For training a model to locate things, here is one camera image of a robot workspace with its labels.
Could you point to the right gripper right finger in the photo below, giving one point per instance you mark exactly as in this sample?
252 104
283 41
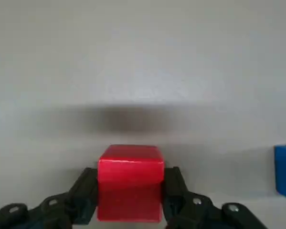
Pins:
193 212

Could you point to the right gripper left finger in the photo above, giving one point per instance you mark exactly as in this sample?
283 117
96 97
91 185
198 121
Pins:
61 210

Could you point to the red block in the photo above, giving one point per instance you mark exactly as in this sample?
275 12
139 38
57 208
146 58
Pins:
129 186

